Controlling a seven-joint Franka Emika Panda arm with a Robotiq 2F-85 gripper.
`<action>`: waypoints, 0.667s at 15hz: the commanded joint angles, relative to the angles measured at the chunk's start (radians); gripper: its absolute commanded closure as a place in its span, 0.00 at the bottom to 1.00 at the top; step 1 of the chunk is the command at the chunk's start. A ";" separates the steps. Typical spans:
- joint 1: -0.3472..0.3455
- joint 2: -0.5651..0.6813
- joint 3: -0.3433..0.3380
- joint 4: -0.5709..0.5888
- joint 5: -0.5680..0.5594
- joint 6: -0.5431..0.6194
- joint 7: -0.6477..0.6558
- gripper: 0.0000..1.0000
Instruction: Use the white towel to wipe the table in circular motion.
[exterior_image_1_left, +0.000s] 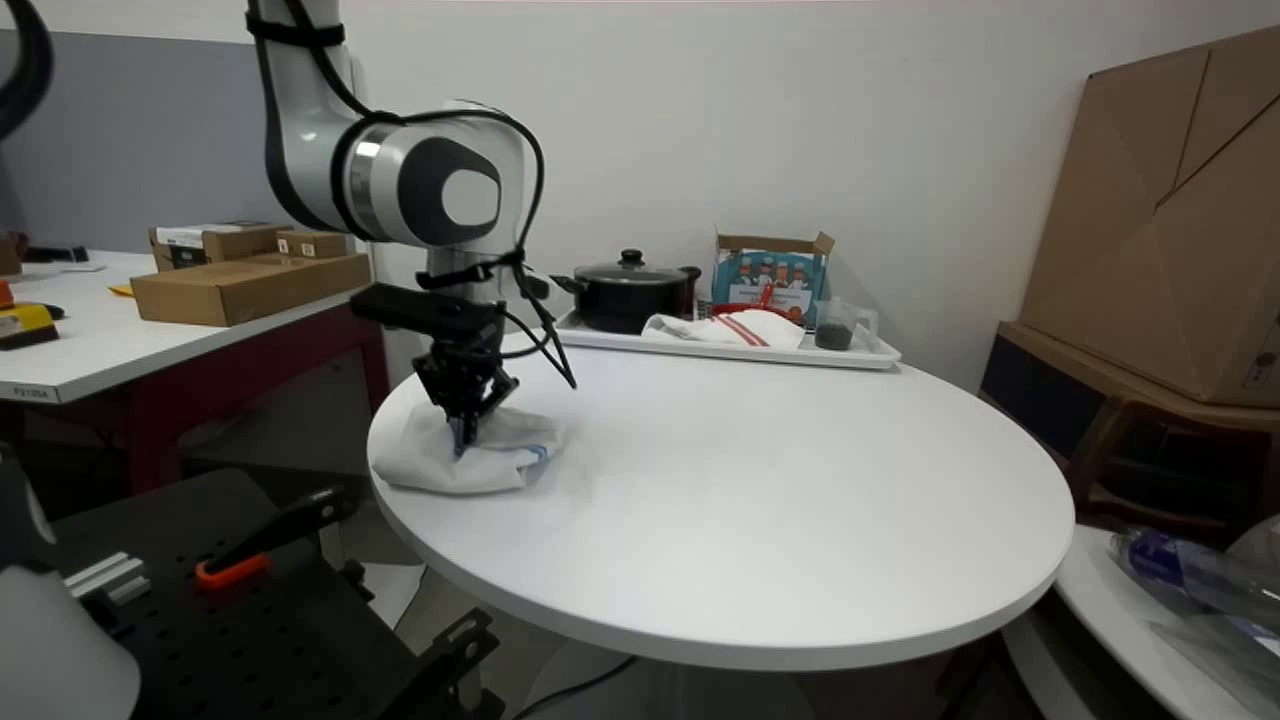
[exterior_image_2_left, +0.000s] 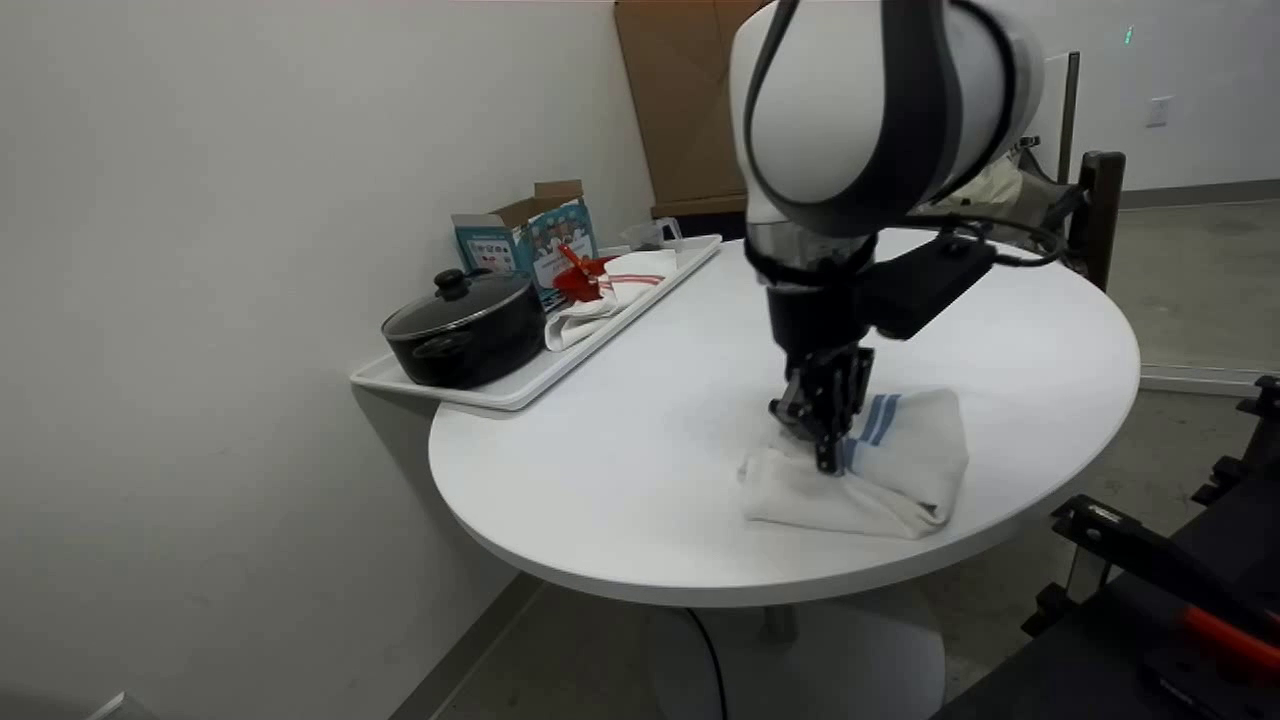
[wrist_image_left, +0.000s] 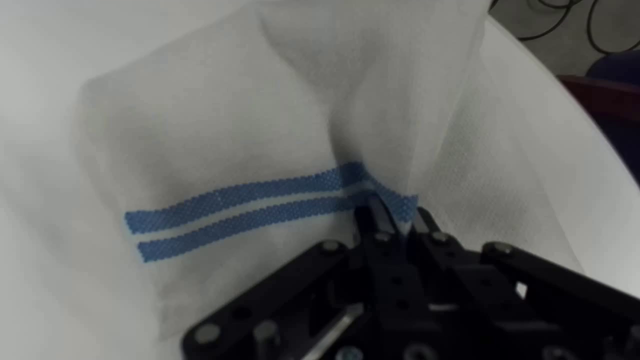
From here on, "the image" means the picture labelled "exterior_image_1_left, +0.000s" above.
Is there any small low cardboard box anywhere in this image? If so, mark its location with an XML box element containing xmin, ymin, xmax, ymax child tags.
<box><xmin>273</xmin><ymin>222</ymin><xmax>350</xmax><ymax>260</ymax></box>

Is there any small white round table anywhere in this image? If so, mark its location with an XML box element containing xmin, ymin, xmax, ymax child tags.
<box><xmin>1042</xmin><ymin>519</ymin><xmax>1280</xmax><ymax>720</ymax></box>

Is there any white rectangular tray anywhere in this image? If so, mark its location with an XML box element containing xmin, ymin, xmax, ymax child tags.
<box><xmin>553</xmin><ymin>313</ymin><xmax>904</xmax><ymax>374</ymax></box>

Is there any large brown cardboard box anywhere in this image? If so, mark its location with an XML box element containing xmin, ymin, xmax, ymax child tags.
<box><xmin>1017</xmin><ymin>15</ymin><xmax>1280</xmax><ymax>413</ymax></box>

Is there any open small cardboard box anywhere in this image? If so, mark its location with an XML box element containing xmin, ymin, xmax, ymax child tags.
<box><xmin>149</xmin><ymin>221</ymin><xmax>286</xmax><ymax>275</ymax></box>

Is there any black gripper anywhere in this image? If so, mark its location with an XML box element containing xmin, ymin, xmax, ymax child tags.
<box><xmin>411</xmin><ymin>330</ymin><xmax>524</xmax><ymax>454</ymax></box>

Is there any white towel with red stripes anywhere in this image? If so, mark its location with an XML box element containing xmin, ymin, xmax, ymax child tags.
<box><xmin>640</xmin><ymin>302</ymin><xmax>810</xmax><ymax>354</ymax></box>

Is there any thick black hose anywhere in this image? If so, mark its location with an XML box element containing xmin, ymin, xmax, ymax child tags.
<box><xmin>0</xmin><ymin>0</ymin><xmax>63</xmax><ymax>144</ymax></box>

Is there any white work table red frame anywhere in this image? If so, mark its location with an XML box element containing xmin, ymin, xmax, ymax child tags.
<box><xmin>0</xmin><ymin>244</ymin><xmax>391</xmax><ymax>496</ymax></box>

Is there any flat brown cardboard box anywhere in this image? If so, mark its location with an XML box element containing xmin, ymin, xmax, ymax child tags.
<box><xmin>126</xmin><ymin>249</ymin><xmax>374</xmax><ymax>327</ymax></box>

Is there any dark wooden cabinet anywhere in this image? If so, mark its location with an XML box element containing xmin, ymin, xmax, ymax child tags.
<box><xmin>976</xmin><ymin>314</ymin><xmax>1280</xmax><ymax>553</ymax></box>

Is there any black pot with lid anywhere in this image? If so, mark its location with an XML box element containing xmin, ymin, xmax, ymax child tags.
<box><xmin>548</xmin><ymin>244</ymin><xmax>705</xmax><ymax>335</ymax></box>

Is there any black perforated breadboard base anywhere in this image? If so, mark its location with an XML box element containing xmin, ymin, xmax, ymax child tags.
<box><xmin>51</xmin><ymin>465</ymin><xmax>510</xmax><ymax>720</ymax></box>

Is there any black floor cable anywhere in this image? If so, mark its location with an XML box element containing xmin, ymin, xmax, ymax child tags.
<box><xmin>510</xmin><ymin>652</ymin><xmax>645</xmax><ymax>720</ymax></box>

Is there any black flat item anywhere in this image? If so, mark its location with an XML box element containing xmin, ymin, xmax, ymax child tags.
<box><xmin>18</xmin><ymin>241</ymin><xmax>92</xmax><ymax>268</ymax></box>

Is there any clear plastic bag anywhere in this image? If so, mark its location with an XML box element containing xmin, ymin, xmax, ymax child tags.
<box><xmin>1114</xmin><ymin>512</ymin><xmax>1280</xmax><ymax>696</ymax></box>

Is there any white rounded cover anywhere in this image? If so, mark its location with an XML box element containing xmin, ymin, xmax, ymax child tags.
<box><xmin>0</xmin><ymin>565</ymin><xmax>143</xmax><ymax>720</ymax></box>

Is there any blue printed cardboard box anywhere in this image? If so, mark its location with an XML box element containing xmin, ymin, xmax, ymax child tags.
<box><xmin>707</xmin><ymin>227</ymin><xmax>839</xmax><ymax>330</ymax></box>

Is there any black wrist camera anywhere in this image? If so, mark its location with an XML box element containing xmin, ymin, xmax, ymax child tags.
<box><xmin>347</xmin><ymin>278</ymin><xmax>510</xmax><ymax>344</ymax></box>

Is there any black mounting bracket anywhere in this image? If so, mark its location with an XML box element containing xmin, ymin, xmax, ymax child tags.
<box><xmin>382</xmin><ymin>606</ymin><xmax>507</xmax><ymax>720</ymax></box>

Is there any yellow black tool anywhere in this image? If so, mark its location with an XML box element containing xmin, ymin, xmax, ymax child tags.
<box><xmin>0</xmin><ymin>300</ymin><xmax>68</xmax><ymax>352</ymax></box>

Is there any aluminium extrusion piece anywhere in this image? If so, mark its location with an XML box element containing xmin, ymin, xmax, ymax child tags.
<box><xmin>60</xmin><ymin>547</ymin><xmax>150</xmax><ymax>606</ymax></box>

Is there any black clamp with orange handle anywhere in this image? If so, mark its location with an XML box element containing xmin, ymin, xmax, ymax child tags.
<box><xmin>191</xmin><ymin>475</ymin><xmax>360</xmax><ymax>597</ymax></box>

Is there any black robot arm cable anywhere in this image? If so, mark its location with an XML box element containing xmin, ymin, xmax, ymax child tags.
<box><xmin>242</xmin><ymin>0</ymin><xmax>578</xmax><ymax>397</ymax></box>

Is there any white towel with blue stripes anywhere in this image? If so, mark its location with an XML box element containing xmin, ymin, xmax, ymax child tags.
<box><xmin>368</xmin><ymin>400</ymin><xmax>574</xmax><ymax>501</ymax></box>

